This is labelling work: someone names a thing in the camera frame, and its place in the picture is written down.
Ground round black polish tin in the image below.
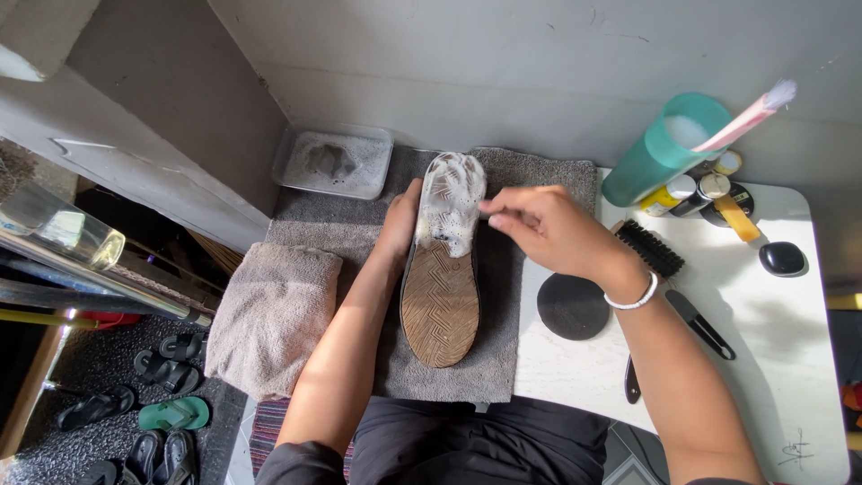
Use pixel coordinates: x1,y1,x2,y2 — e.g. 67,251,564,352
699,182,756,228

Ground teal plastic cup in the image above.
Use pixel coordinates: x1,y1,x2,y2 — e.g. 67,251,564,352
601,92,734,208

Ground black plastic shoehorn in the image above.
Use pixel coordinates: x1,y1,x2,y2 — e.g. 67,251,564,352
664,289,737,362

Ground dark brush handle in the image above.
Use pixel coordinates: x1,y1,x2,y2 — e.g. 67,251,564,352
624,354,642,406

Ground person's left hand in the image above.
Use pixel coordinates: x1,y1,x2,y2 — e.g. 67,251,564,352
373,178,425,265

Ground pink toothbrush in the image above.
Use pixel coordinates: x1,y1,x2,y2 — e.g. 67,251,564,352
691,79,798,154

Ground brown-soled soapy shoe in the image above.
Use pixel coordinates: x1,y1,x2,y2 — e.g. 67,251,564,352
399,151,488,369

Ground green sandal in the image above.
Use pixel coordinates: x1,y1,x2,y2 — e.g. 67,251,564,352
137,395,211,432

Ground striped rug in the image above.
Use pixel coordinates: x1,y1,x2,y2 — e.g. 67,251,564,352
248,397,356,481

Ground clear tub of soapy water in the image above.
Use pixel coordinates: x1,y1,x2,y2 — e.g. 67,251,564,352
271,120,396,202

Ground folded beige towel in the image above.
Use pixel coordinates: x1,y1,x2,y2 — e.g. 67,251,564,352
203,242,343,402

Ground amber applicator tube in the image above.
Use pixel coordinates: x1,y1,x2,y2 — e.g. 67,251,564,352
713,194,762,243

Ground round black sponge pad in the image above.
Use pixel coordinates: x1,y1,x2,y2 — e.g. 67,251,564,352
536,272,611,342

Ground yellow bottle with white cap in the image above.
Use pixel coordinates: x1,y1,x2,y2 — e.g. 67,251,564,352
638,174,698,218

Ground straw broom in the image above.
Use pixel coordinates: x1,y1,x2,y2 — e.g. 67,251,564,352
185,228,245,278

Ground red plastic object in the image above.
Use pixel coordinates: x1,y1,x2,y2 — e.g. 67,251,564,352
77,310,141,331

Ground small jar with gold lid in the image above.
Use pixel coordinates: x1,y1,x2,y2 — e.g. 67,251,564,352
712,149,743,178

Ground metal railing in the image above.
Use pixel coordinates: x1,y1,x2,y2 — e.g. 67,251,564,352
0,232,214,330

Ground clear glass bottle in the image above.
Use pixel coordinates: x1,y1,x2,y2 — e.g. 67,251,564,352
0,181,127,272

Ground black bottle with cream cap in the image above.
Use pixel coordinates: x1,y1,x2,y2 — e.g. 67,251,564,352
669,172,732,218

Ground black oval polish sponge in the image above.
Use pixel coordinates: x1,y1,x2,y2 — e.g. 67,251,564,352
758,240,807,278

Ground grey towel mat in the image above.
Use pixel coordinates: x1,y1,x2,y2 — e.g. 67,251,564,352
265,145,599,404

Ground person's right hand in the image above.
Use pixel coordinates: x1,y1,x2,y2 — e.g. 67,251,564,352
479,185,650,298

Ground person's black shorts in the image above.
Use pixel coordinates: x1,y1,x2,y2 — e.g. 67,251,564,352
255,395,611,485

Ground scattered black sandals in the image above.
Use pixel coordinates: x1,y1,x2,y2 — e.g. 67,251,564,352
57,333,205,485

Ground white bead bracelet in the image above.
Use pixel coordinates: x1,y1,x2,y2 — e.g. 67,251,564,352
603,270,660,311

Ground yellow pipe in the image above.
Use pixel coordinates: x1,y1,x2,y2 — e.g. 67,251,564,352
0,308,99,330

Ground black bristle shoe brush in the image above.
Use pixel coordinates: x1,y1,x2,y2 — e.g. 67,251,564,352
609,218,686,281

